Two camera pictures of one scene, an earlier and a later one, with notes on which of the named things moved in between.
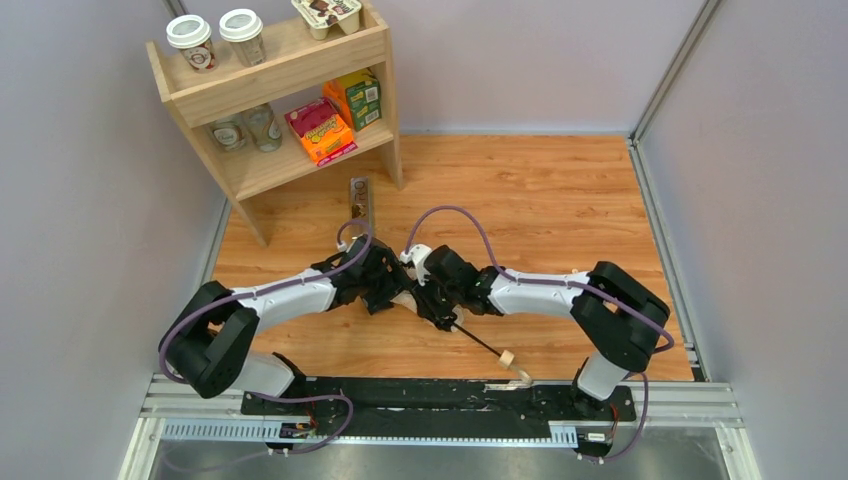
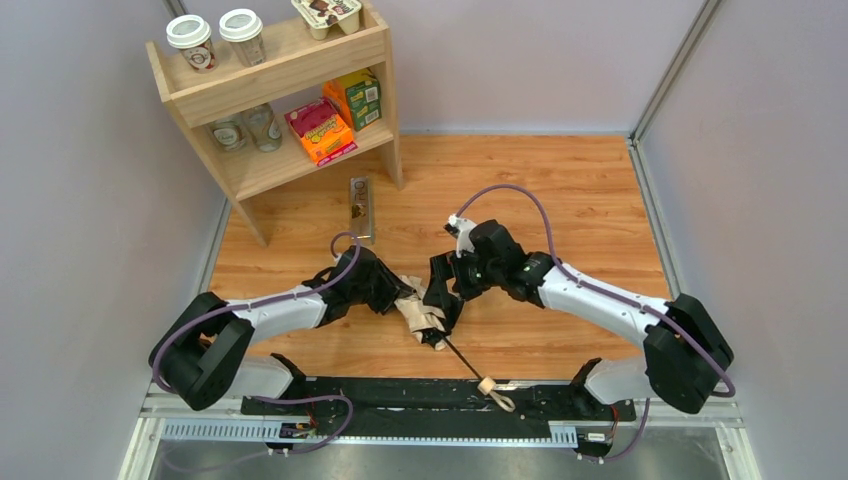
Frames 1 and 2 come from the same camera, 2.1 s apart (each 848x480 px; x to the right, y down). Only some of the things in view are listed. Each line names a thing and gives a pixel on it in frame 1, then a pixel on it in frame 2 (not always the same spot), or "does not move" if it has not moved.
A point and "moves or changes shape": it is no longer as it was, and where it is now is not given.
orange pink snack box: x=324 y=133 does not move
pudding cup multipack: x=320 y=15 does not move
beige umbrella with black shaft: x=506 y=357 moves or changes shape
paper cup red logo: x=192 y=35 does not move
